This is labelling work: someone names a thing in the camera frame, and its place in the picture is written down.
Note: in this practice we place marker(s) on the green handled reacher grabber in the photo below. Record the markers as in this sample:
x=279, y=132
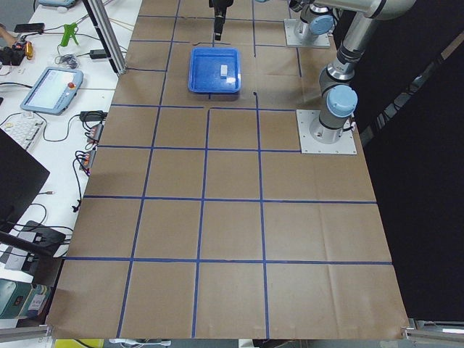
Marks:
x=70, y=31

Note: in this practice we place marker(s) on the teach pendant blue white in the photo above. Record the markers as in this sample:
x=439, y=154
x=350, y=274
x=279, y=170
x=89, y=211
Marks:
x=53, y=91

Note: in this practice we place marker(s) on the black monitor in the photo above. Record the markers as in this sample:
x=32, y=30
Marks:
x=22, y=177

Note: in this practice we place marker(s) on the white keyboard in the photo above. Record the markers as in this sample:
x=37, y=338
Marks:
x=24, y=131

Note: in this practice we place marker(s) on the black power adapter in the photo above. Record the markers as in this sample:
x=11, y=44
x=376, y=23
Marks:
x=97, y=54

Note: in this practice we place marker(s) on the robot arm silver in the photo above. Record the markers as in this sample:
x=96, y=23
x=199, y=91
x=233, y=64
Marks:
x=314, y=20
x=340, y=100

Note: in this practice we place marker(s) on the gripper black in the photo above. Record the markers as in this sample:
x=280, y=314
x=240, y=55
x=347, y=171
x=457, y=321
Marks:
x=219, y=5

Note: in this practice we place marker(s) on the blue plastic tray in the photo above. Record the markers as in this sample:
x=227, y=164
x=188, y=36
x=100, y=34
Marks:
x=204, y=70

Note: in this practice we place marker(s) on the aluminium frame post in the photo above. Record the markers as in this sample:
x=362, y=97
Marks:
x=104, y=30

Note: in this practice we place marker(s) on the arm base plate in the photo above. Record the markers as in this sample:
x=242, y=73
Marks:
x=314, y=138
x=298, y=35

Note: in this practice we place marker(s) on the brown paper table cover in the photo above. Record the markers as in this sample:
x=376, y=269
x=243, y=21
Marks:
x=203, y=219

